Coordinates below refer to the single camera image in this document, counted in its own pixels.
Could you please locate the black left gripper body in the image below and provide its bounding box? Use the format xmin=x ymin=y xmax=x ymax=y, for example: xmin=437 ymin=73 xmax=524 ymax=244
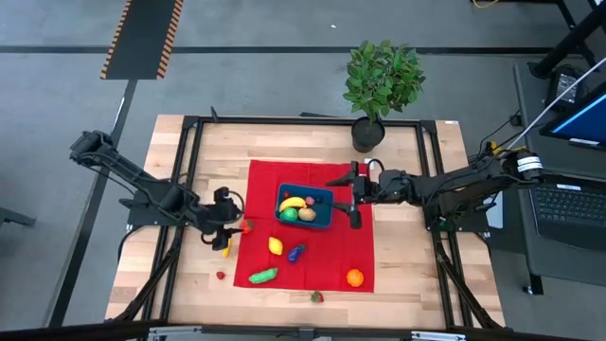
xmin=198 ymin=187 xmax=242 ymax=251

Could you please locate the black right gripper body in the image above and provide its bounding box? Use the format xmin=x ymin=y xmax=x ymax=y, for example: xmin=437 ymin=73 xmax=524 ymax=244
xmin=348 ymin=160 xmax=383 ymax=230

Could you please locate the yellow banana toy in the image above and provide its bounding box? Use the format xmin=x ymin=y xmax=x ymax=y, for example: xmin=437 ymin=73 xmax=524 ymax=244
xmin=278 ymin=195 xmax=308 ymax=213

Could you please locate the blue plastic tupperware container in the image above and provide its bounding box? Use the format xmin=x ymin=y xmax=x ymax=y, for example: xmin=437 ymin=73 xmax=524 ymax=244
xmin=274 ymin=183 xmax=335 ymax=230

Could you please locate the black plant pot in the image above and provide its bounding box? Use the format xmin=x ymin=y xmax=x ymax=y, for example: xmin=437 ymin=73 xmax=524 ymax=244
xmin=350 ymin=116 xmax=386 ymax=154

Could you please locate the green cucumber toy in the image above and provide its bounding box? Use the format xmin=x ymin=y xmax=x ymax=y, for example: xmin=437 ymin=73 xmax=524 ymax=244
xmin=248 ymin=266 xmax=279 ymax=286

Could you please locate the purple eggplant toy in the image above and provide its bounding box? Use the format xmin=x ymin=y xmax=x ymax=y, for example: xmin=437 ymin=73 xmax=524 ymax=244
xmin=287 ymin=243 xmax=308 ymax=264

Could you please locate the red cloth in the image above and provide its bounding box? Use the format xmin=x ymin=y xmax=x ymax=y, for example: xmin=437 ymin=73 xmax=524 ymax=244
xmin=233 ymin=159 xmax=376 ymax=293

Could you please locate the green artificial plant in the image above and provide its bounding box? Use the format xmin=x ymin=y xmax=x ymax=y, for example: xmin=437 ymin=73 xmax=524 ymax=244
xmin=342 ymin=40 xmax=426 ymax=124

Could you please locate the grey desk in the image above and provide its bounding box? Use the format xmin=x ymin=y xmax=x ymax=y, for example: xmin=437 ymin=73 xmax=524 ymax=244
xmin=513 ymin=61 xmax=606 ymax=288

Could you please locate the black orange striped floor mat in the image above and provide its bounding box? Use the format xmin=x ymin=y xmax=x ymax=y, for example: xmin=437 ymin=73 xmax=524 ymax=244
xmin=98 ymin=0 xmax=185 ymax=81

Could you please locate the white rod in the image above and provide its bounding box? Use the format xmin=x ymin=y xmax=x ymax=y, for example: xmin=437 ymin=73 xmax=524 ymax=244
xmin=491 ymin=56 xmax=606 ymax=165

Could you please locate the black laptop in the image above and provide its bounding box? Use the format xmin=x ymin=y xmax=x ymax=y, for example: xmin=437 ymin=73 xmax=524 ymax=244
xmin=529 ymin=172 xmax=606 ymax=252

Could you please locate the black device with label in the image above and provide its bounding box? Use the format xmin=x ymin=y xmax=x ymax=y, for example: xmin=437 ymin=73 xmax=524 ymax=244
xmin=544 ymin=63 xmax=588 ymax=113

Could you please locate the computer monitor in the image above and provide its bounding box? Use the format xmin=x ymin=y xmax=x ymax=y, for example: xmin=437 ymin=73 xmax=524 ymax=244
xmin=539 ymin=92 xmax=606 ymax=152

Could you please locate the black stand pole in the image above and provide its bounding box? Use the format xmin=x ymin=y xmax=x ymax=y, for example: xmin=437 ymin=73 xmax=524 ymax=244
xmin=527 ymin=0 xmax=606 ymax=80

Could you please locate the black metal table frame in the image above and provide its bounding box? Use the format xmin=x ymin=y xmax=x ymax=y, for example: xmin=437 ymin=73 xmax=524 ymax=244
xmin=106 ymin=113 xmax=506 ymax=332

